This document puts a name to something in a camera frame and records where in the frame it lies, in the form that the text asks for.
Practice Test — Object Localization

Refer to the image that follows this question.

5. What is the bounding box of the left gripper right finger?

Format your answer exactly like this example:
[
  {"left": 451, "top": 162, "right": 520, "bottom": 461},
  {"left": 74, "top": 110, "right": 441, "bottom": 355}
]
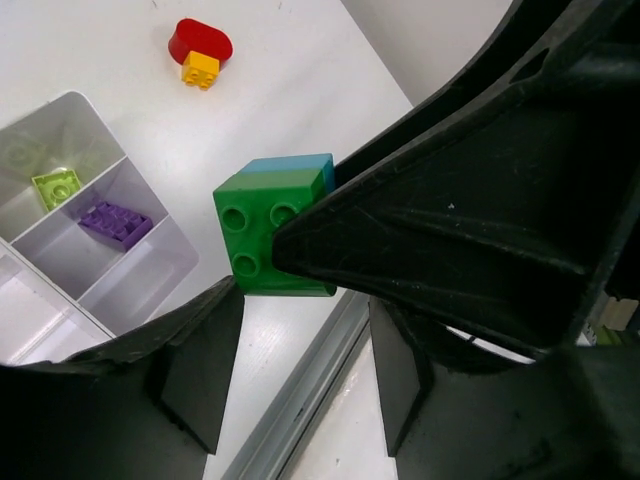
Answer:
[{"left": 369, "top": 298, "right": 639, "bottom": 479}]

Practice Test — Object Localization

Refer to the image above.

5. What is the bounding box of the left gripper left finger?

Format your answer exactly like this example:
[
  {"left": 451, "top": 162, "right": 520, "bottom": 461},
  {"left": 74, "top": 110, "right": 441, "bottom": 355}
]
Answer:
[{"left": 1, "top": 277, "right": 245, "bottom": 479}]

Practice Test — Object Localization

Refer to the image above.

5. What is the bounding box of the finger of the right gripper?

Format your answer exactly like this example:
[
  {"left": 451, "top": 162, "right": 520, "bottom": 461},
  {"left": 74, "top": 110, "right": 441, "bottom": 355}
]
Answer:
[{"left": 272, "top": 1, "right": 639, "bottom": 358}]

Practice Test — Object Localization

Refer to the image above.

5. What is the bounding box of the purple sloped lego brick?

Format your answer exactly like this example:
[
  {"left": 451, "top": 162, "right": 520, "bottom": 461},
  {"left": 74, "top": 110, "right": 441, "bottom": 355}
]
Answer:
[{"left": 78, "top": 201, "right": 153, "bottom": 252}]

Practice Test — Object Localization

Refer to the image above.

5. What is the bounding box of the green square lego brick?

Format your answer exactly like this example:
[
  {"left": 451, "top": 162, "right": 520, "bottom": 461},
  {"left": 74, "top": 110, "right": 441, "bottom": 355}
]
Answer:
[{"left": 213, "top": 168, "right": 337, "bottom": 297}]

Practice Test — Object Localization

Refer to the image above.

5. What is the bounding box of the lime square lego brick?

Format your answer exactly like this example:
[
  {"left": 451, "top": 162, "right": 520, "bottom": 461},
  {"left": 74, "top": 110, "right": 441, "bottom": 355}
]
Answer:
[{"left": 31, "top": 169, "right": 82, "bottom": 211}]

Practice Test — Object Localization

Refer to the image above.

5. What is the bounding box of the left white divided container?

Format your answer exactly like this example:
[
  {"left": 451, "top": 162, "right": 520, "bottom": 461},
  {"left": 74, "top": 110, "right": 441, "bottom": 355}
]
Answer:
[{"left": 1, "top": 241, "right": 113, "bottom": 366}]

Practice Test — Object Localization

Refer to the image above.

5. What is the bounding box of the white divided container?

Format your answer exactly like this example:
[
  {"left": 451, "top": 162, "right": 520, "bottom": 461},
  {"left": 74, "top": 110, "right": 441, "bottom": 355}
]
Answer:
[
  {"left": 1, "top": 241, "right": 113, "bottom": 366},
  {"left": 1, "top": 91, "right": 199, "bottom": 336}
]

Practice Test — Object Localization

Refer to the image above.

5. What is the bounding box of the right white divided container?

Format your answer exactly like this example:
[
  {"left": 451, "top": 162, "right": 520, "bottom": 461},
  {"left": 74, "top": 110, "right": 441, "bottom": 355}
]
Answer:
[{"left": 1, "top": 91, "right": 199, "bottom": 336}]

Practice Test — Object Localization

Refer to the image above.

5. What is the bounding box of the yellow small lego brick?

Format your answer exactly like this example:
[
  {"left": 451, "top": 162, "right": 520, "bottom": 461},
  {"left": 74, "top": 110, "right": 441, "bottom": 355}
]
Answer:
[{"left": 181, "top": 51, "right": 220, "bottom": 91}]

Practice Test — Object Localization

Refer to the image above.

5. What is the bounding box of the red round lego brick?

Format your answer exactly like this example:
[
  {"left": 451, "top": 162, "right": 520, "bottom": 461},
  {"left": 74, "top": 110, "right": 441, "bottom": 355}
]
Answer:
[{"left": 168, "top": 18, "right": 234, "bottom": 68}]

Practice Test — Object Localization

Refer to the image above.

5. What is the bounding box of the aluminium table rail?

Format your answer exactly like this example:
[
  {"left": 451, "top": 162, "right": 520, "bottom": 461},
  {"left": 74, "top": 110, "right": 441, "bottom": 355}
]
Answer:
[{"left": 222, "top": 292, "right": 369, "bottom": 479}]

